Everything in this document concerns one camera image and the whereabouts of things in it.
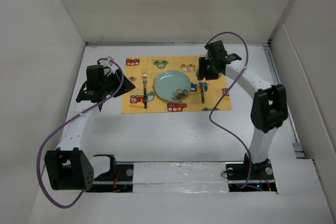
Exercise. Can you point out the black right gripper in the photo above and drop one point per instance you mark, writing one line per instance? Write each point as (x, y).
(202, 72)

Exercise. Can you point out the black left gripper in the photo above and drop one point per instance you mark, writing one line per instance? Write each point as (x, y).
(126, 87)

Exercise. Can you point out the metal fork black handle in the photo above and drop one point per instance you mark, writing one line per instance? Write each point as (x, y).
(144, 81)

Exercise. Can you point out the yellow car print cloth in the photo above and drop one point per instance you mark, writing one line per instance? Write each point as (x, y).
(133, 102)

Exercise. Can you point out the metal spoon black handle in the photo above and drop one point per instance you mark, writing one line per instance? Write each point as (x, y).
(200, 85)

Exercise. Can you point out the green floral plate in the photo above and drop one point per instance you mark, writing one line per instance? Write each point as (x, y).
(172, 86)

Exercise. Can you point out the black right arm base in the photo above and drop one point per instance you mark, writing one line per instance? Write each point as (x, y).
(261, 177)

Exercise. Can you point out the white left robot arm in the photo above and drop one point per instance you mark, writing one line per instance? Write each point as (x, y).
(68, 167)

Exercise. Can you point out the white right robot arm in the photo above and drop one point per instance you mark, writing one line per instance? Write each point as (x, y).
(269, 108)

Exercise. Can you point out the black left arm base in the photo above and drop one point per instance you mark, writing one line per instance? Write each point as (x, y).
(119, 181)

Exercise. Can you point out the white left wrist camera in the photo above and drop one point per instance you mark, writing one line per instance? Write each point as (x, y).
(106, 61)

